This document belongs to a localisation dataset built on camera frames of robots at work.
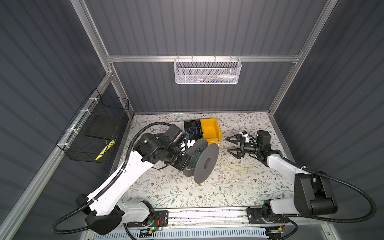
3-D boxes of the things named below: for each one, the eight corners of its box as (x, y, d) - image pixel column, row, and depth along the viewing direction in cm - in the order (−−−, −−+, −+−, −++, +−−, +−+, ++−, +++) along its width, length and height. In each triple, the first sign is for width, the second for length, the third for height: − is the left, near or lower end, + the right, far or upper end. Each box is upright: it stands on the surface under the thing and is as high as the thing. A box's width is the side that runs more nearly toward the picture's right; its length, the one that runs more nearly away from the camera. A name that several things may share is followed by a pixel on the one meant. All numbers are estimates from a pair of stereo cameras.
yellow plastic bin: (204, 145, 104) (205, 140, 99) (200, 124, 116) (200, 119, 111) (221, 143, 104) (222, 138, 100) (215, 123, 117) (216, 117, 112)
